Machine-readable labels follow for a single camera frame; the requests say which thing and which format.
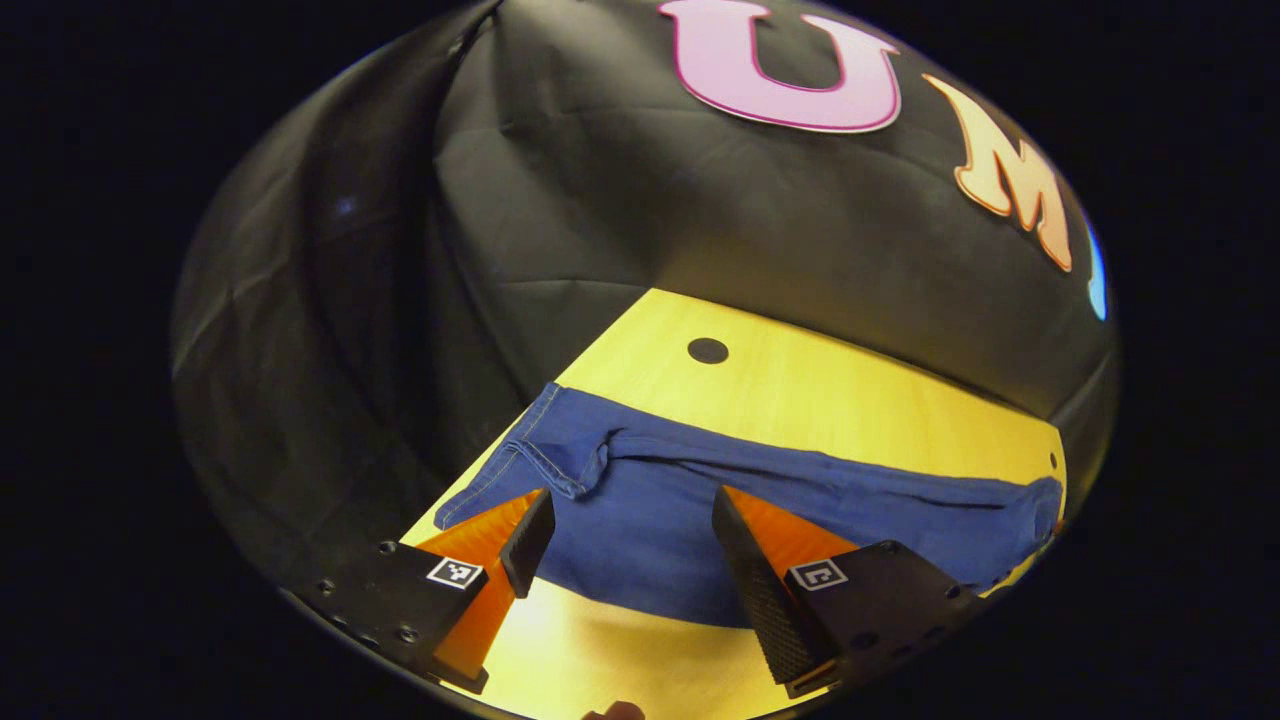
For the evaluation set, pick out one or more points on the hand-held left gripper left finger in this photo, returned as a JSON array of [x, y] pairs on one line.
[[528, 545]]

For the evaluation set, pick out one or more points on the black backdrop cloth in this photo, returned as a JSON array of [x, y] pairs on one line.
[[560, 200]]

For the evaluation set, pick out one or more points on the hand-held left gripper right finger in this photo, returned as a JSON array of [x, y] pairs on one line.
[[760, 600]]

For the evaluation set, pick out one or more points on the blue denim jeans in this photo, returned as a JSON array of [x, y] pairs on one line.
[[650, 540]]

